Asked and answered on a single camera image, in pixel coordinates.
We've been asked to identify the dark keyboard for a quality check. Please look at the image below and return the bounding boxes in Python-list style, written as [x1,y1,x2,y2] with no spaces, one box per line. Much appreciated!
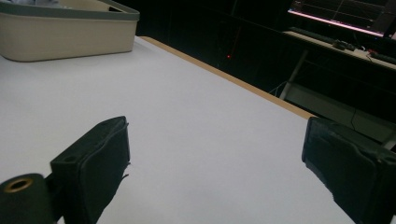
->
[289,26,358,51]

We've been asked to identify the beige basket with grey rim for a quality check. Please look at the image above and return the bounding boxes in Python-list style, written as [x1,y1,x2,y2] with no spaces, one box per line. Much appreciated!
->
[0,0,140,63]

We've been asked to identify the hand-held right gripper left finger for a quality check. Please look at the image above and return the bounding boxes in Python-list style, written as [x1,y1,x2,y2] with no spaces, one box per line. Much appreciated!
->
[50,116,131,224]

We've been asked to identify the computer monitor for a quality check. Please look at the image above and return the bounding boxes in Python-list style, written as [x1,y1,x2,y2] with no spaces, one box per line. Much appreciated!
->
[288,0,396,38]

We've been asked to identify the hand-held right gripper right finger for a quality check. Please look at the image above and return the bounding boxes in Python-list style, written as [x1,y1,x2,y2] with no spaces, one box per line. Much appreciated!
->
[301,117,396,224]

